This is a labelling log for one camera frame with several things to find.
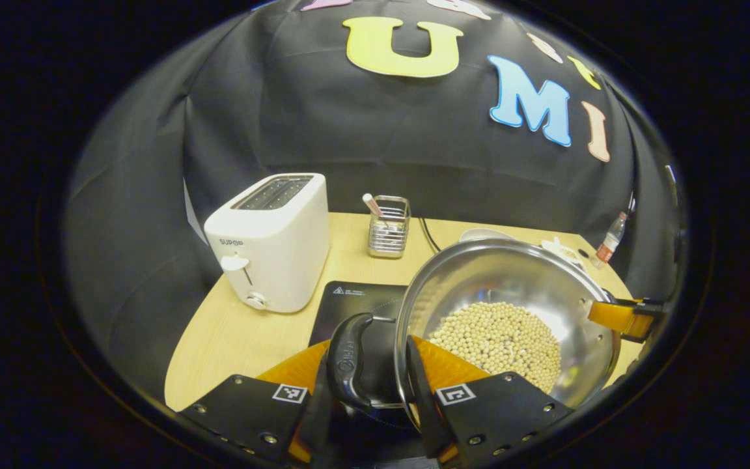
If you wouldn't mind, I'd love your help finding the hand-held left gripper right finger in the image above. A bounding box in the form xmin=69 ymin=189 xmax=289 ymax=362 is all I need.
xmin=404 ymin=335 xmax=574 ymax=464

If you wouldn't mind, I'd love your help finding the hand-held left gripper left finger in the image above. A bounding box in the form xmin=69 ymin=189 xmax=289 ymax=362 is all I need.
xmin=176 ymin=339 xmax=337 ymax=464

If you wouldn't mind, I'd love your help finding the steel pot with black handles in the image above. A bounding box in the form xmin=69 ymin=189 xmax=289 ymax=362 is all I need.
xmin=327 ymin=238 xmax=623 ymax=431

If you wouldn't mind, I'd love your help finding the black induction cooktop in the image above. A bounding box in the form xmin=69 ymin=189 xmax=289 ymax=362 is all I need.
xmin=309 ymin=281 xmax=415 ymax=418

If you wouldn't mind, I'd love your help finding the clear water bottle red label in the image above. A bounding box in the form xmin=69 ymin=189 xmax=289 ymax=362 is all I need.
xmin=590 ymin=211 xmax=628 ymax=270

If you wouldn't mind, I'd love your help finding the white divided dish with beans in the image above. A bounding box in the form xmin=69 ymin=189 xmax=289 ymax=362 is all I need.
xmin=540 ymin=236 xmax=584 ymax=264

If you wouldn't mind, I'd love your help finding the pile of soybeans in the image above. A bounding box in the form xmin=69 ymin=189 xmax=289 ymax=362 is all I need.
xmin=428 ymin=301 xmax=563 ymax=393

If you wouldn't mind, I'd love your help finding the white oval plate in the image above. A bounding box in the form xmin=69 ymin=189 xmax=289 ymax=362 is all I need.
xmin=458 ymin=228 xmax=512 ymax=243

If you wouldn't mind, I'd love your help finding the white toaster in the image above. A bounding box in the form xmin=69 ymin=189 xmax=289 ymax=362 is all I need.
xmin=204 ymin=173 xmax=331 ymax=314

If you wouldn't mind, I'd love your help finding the black backdrop cloth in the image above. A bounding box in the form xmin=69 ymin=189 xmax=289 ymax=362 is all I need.
xmin=62 ymin=0 xmax=685 ymax=398

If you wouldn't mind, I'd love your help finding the black power cable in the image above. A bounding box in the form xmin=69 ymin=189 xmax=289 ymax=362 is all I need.
xmin=419 ymin=218 xmax=442 ymax=253

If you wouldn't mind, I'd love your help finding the metal wire holder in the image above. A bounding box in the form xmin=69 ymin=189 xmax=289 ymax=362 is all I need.
xmin=368 ymin=195 xmax=411 ymax=259

